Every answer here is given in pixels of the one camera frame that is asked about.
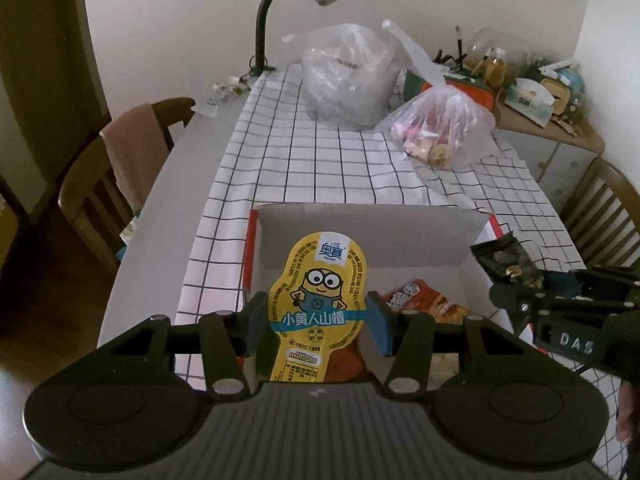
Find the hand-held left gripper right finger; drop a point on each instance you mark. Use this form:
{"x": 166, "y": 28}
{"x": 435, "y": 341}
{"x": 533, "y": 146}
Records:
{"x": 380, "y": 322}

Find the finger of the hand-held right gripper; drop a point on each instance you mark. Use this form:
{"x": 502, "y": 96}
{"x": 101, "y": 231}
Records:
{"x": 517, "y": 297}
{"x": 590, "y": 282}

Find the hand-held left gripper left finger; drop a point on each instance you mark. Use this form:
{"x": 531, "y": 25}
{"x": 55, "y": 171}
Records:
{"x": 256, "y": 322}

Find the black snack packet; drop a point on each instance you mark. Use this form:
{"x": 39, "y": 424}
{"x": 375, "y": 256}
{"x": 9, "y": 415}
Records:
{"x": 505, "y": 260}

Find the red snack packet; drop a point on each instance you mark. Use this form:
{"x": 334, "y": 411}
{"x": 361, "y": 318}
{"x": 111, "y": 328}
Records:
{"x": 425, "y": 302}

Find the yellow cartoon snack packet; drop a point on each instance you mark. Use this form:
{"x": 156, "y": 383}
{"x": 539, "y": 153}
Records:
{"x": 315, "y": 280}

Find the red cardboard box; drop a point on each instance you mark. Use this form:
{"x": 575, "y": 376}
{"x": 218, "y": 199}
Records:
{"x": 375, "y": 240}

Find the person's right forearm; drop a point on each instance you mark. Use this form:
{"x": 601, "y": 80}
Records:
{"x": 627, "y": 410}

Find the clear plastic bag of snacks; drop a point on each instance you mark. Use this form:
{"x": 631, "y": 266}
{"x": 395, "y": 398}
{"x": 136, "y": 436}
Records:
{"x": 440, "y": 130}

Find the wooden slatted chair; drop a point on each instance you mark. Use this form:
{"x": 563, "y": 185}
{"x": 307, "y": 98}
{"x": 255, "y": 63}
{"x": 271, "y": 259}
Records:
{"x": 600, "y": 210}

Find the white wooden cabinet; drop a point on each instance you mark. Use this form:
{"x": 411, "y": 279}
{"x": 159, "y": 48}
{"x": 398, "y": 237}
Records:
{"x": 555, "y": 160}

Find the white teal bag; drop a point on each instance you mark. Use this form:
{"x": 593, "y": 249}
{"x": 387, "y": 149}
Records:
{"x": 129, "y": 237}

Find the white checked tablecloth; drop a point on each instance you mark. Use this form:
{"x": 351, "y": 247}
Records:
{"x": 300, "y": 170}

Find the green white tissue box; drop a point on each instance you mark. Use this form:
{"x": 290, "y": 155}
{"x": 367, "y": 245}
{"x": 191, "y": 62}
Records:
{"x": 527, "y": 97}

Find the teal container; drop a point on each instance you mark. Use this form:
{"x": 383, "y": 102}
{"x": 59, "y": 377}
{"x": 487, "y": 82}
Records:
{"x": 575, "y": 85}

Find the pink cloth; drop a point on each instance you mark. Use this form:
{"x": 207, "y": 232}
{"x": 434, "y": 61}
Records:
{"x": 132, "y": 155}

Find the orange green box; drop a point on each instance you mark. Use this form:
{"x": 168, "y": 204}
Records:
{"x": 470, "y": 91}

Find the wooden chair with cloth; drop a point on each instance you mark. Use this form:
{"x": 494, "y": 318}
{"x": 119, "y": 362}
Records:
{"x": 85, "y": 195}

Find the amber liquid bottle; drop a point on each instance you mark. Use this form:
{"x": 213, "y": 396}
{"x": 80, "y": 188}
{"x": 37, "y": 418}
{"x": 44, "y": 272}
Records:
{"x": 495, "y": 72}

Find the clear plastic wrappers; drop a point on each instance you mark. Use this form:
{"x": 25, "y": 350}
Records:
{"x": 225, "y": 92}

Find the large clear plastic bag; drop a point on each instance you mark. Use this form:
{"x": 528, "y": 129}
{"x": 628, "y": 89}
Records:
{"x": 345, "y": 80}

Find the clear glass jar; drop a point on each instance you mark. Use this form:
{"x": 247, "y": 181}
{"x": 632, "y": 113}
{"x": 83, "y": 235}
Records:
{"x": 482, "y": 45}

